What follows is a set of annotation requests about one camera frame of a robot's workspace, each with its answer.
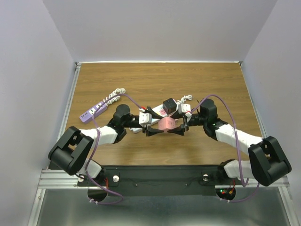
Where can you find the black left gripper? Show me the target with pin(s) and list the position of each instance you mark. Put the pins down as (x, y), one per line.
(150, 131)

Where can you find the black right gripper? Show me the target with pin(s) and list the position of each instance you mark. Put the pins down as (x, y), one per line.
(179, 130)

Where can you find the pink cube socket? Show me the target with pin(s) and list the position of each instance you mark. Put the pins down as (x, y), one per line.
(166, 124)

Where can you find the black cube socket adapter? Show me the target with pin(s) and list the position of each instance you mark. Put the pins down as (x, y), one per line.
(169, 106)

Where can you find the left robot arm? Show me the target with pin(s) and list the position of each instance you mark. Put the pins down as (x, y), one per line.
(71, 150)

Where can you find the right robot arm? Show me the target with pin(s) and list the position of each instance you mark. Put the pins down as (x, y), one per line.
(259, 158)

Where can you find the purple power strip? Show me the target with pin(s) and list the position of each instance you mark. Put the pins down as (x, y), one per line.
(95, 111)

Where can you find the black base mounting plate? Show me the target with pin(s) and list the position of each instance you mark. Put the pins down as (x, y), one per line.
(173, 189)

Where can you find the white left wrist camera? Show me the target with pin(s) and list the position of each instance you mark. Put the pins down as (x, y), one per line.
(145, 119)

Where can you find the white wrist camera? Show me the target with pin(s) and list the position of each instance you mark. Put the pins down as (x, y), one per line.
(145, 119)
(185, 109)

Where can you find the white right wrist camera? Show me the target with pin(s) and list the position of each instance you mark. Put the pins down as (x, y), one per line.
(185, 109)

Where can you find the aluminium frame rail left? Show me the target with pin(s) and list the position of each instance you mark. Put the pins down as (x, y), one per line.
(67, 106)

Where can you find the aluminium front rail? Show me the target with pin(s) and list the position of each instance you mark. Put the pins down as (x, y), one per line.
(138, 176)

